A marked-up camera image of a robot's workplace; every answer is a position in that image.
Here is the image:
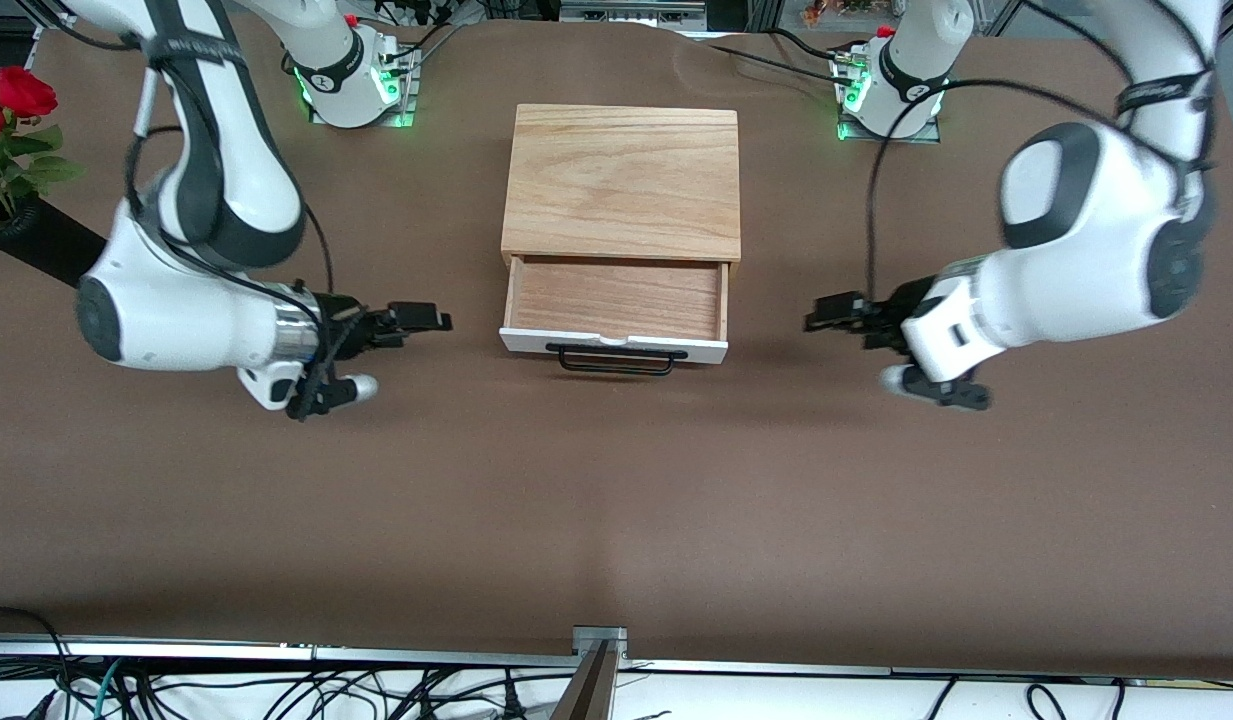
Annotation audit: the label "aluminium extrusion post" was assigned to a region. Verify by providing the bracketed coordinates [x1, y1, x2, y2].
[550, 625, 629, 720]

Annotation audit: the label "tall black vase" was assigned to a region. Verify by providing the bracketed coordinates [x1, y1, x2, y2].
[0, 194, 110, 289]

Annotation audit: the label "orange background clutter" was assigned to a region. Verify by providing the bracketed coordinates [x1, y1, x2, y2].
[802, 0, 879, 28]

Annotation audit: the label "black metal drawer handle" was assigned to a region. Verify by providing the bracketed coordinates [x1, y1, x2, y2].
[546, 343, 689, 378]

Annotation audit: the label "green rose leaves and stems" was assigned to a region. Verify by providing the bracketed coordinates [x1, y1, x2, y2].
[0, 122, 85, 217]

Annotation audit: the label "black cables behind right base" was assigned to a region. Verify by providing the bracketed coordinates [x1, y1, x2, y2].
[371, 0, 467, 59]

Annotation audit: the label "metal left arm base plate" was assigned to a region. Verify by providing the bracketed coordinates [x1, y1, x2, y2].
[832, 48, 944, 144]

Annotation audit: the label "teal floor cable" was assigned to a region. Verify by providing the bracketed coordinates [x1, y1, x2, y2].
[88, 658, 125, 720]

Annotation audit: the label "grey background device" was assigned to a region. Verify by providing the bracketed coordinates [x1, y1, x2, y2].
[560, 0, 709, 33]

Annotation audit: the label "brown table cover mat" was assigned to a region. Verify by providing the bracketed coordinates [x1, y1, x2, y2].
[0, 8, 1233, 681]

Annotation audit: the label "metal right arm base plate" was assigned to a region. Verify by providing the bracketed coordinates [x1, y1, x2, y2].
[309, 40, 420, 130]

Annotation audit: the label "black floor cable bundle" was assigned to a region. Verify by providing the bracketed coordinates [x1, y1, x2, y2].
[116, 668, 577, 720]

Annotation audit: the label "aluminium table edge rail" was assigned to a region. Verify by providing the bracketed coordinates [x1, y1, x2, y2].
[0, 632, 1233, 685]

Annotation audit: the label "light wooden drawer cabinet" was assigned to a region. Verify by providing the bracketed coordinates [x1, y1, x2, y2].
[501, 103, 743, 283]

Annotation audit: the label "black looped floor cable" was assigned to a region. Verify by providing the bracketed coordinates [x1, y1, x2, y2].
[0, 606, 73, 701]

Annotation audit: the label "wooden drawer white front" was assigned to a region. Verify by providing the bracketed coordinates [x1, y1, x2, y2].
[499, 255, 730, 367]

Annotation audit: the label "black base power cable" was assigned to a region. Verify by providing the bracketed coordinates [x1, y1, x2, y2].
[692, 28, 859, 89]

